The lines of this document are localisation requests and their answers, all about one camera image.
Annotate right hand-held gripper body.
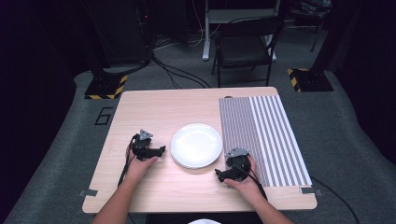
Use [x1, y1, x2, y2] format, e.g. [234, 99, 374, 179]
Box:
[223, 147, 252, 182]

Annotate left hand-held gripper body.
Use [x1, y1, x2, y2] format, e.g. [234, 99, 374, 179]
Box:
[130, 129, 154, 162]

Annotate white round plate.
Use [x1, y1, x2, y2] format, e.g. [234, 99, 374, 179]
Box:
[170, 123, 224, 170]

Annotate person's left hand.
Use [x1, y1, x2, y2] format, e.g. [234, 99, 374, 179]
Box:
[124, 139, 159, 187]

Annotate person's right hand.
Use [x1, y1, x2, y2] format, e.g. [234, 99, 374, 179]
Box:
[223, 155, 266, 204]

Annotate striped brown white placemat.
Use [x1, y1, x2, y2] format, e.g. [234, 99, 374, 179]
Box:
[218, 94, 313, 188]

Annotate grey tape strip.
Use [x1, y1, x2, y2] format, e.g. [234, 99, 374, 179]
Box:
[78, 189, 99, 198]
[299, 187, 324, 197]

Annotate black stand base hazard stripes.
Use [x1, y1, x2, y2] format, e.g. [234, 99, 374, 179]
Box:
[286, 67, 335, 93]
[84, 74, 129, 101]

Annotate black folding chair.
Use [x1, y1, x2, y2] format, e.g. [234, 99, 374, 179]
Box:
[211, 15, 286, 89]

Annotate black equipment cabinet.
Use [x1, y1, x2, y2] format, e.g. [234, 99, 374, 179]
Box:
[83, 0, 154, 69]

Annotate dark cluttered stool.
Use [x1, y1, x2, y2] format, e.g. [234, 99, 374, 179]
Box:
[289, 0, 333, 53]

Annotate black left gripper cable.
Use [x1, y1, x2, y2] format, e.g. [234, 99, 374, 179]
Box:
[117, 133, 138, 189]

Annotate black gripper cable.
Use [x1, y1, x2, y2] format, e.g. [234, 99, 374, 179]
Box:
[117, 133, 138, 189]
[232, 162, 361, 224]

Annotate black floor cables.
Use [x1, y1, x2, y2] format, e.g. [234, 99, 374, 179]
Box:
[150, 50, 212, 90]

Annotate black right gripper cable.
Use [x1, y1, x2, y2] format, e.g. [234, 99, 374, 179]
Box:
[232, 162, 361, 224]

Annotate white desk frame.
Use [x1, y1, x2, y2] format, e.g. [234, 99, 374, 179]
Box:
[201, 0, 282, 63]

